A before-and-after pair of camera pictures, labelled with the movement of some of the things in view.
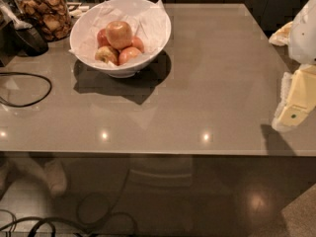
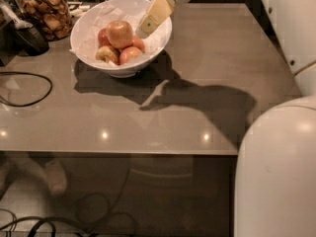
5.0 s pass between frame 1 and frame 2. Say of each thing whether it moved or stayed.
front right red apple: stayed
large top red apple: stayed
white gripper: moved
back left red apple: stayed
